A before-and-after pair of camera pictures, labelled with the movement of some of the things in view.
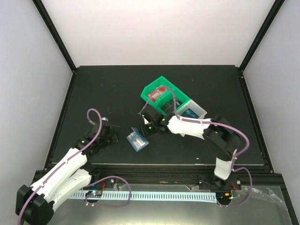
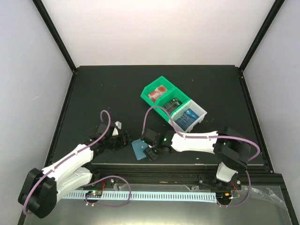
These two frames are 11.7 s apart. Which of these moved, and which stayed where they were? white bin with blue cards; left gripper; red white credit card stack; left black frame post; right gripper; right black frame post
Moved: right gripper; left gripper
Stayed: left black frame post; right black frame post; red white credit card stack; white bin with blue cards
